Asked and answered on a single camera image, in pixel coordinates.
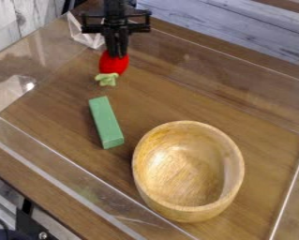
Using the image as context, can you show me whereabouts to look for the clear acrylic tray enclosure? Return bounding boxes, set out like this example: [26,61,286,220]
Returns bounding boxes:
[0,19,299,240]

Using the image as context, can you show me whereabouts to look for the black table clamp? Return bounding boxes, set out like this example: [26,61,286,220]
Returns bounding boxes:
[15,200,59,240]

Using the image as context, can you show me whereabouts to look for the wooden bowl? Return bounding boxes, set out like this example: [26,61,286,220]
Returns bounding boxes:
[131,120,246,222]

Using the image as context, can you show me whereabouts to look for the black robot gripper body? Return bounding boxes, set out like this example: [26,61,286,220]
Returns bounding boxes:
[81,0,151,34]

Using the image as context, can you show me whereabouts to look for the black cable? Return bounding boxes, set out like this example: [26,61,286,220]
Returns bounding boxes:
[0,216,11,240]

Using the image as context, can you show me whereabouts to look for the red plush strawberry toy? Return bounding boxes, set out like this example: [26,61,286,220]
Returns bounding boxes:
[95,50,130,86]

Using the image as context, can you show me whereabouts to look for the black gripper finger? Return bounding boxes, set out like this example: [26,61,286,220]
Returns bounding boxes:
[105,29,118,58]
[118,29,130,58]

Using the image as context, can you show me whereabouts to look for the green rectangular block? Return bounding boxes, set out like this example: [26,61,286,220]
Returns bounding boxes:
[90,97,125,149]

